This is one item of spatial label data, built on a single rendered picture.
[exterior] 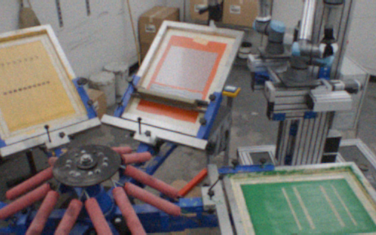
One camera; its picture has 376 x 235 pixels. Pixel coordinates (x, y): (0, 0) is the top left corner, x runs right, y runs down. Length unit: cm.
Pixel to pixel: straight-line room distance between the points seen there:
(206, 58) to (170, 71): 25
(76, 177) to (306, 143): 200
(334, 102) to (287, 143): 71
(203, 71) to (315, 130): 112
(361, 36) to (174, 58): 369
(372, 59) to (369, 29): 43
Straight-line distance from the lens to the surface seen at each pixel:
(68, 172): 171
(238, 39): 249
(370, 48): 584
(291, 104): 266
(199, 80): 239
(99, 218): 161
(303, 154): 320
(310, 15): 235
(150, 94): 230
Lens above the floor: 234
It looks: 32 degrees down
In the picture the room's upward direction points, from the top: straight up
